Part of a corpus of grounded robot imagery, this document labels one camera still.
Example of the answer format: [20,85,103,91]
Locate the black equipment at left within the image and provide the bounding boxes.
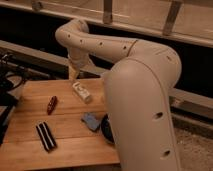
[0,53,25,145]

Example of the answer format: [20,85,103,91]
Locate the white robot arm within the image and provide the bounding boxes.
[55,19,181,171]

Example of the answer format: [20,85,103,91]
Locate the black round bowl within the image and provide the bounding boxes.
[101,114,114,143]

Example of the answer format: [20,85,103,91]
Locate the white bottle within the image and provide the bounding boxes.
[72,82,92,103]

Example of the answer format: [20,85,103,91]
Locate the black white striped case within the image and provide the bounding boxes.
[36,122,57,152]

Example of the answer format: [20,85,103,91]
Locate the wooden table board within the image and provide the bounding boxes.
[0,79,119,171]

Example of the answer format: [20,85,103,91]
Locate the metal rail frame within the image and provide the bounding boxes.
[0,0,213,48]

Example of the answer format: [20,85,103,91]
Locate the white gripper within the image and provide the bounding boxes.
[68,55,94,81]

